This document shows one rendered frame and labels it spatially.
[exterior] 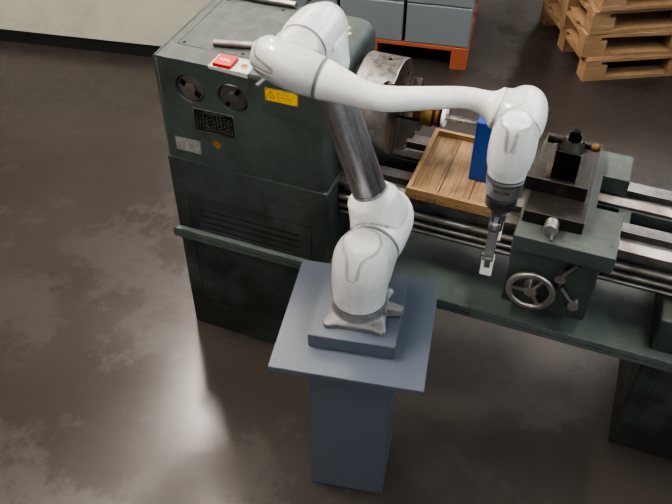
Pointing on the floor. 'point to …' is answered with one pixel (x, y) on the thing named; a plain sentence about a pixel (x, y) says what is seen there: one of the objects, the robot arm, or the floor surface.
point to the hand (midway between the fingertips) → (490, 253)
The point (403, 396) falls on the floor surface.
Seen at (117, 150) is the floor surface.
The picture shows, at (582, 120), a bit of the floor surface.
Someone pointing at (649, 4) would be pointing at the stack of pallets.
